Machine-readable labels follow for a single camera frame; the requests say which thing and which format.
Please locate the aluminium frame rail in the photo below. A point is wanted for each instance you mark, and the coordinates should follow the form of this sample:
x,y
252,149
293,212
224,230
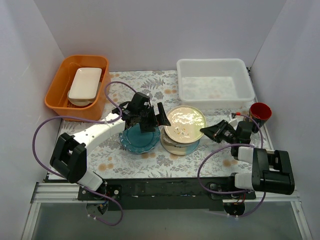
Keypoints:
x,y
68,193

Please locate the red and black mug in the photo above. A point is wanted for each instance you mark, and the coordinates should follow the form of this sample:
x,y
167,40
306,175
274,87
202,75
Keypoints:
x,y
260,113

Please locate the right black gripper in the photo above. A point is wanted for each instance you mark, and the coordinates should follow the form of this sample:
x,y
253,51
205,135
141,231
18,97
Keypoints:
x,y
221,133

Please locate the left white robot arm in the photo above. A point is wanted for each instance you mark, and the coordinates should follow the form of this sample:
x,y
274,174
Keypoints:
x,y
70,153

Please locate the white fluted plate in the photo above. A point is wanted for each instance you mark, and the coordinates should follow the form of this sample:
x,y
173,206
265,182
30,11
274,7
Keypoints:
x,y
178,144

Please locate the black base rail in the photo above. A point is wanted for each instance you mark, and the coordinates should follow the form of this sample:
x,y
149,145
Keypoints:
x,y
173,193

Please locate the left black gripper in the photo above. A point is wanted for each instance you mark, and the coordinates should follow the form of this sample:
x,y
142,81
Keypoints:
x,y
151,118

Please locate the cream and green plate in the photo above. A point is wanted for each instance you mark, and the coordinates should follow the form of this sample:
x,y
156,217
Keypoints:
x,y
186,124

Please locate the cream and blue plate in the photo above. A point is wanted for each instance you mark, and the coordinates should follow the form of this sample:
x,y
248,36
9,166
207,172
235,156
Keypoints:
x,y
180,150

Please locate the floral patterned table mat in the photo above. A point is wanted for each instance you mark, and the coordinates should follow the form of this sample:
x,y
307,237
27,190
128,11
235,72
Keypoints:
x,y
111,161

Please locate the teal scalloped plate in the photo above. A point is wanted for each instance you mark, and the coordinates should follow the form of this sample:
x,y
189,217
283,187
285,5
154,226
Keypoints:
x,y
137,142

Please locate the white rectangular dish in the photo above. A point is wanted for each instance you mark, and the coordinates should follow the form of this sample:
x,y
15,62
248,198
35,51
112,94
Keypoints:
x,y
85,83

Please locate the clear white plastic bin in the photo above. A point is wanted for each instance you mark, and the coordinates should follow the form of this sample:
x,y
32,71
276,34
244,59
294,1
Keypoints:
x,y
218,83

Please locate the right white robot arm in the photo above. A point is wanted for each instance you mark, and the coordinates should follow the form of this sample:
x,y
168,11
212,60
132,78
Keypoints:
x,y
271,170

